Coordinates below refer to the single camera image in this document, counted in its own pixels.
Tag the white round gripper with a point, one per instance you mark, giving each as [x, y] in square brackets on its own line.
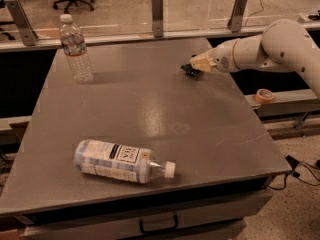
[223, 60]

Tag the dark blue rxbar wrapper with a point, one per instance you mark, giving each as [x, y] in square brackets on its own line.
[190, 70]

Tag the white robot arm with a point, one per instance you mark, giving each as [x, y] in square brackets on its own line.
[284, 46]

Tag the clear upright water bottle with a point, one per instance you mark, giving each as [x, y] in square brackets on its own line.
[75, 49]

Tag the lying blue label tea bottle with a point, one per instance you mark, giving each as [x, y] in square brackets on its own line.
[121, 162]

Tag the orange tape roll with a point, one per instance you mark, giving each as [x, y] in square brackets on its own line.
[264, 96]

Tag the grey table drawer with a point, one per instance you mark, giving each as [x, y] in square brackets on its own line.
[220, 218]

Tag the right metal glass bracket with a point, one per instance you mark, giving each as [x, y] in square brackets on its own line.
[236, 18]

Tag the metal glass bracket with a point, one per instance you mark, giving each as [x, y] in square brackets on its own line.
[157, 18]
[27, 34]
[236, 18]

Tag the metal side rail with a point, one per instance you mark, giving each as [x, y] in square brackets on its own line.
[286, 102]

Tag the middle metal glass bracket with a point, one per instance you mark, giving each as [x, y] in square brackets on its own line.
[157, 18]

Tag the black drawer handle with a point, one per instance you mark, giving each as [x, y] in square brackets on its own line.
[158, 225]

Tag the left metal glass bracket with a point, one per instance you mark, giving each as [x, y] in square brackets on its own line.
[27, 34]

